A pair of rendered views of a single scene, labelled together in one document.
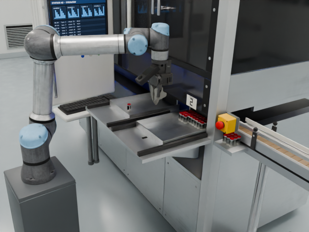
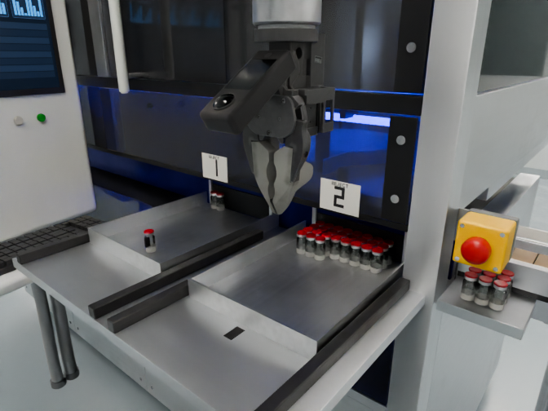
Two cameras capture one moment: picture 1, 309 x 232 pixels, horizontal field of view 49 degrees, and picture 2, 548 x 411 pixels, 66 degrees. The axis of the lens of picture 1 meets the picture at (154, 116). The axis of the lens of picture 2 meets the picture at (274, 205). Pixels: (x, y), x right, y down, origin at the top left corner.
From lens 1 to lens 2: 1.08 m
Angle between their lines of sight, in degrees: 17
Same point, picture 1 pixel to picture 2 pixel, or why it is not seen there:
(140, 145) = (237, 373)
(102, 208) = not seen: outside the picture
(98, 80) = (49, 185)
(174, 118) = (282, 250)
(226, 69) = (475, 72)
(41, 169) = not seen: outside the picture
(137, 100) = (163, 218)
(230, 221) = not seen: outside the picture
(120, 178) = (134, 396)
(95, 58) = (34, 130)
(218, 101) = (452, 179)
